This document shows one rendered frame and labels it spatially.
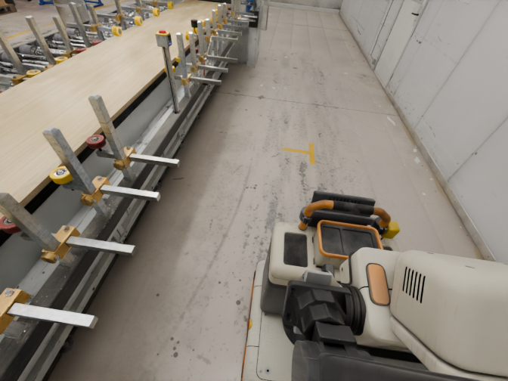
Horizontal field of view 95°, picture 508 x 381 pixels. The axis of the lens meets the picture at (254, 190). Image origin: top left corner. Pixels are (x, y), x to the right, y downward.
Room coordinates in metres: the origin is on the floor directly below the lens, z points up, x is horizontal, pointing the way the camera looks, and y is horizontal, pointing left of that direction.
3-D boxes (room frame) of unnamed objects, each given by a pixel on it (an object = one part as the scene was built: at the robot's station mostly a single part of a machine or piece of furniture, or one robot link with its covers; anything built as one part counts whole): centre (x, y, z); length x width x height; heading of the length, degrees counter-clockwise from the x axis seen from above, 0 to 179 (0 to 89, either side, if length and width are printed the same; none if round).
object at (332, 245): (0.48, -0.37, 0.87); 0.23 x 0.15 x 0.11; 88
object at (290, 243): (0.45, -0.37, 0.59); 0.55 x 0.34 x 0.83; 88
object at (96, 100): (0.87, 0.69, 0.93); 0.04 x 0.04 x 0.48; 87
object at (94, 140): (0.92, 0.82, 0.85); 0.08 x 0.08 x 0.11
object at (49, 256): (0.40, 0.71, 0.80); 0.14 x 0.06 x 0.05; 177
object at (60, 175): (0.67, 0.83, 0.85); 0.08 x 0.08 x 0.11
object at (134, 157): (0.91, 0.63, 0.82); 0.43 x 0.03 x 0.04; 87
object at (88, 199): (0.65, 0.70, 0.83); 0.14 x 0.06 x 0.05; 177
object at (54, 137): (0.62, 0.70, 0.93); 0.04 x 0.04 x 0.48; 87
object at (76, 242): (0.41, 0.65, 0.80); 0.43 x 0.03 x 0.04; 87
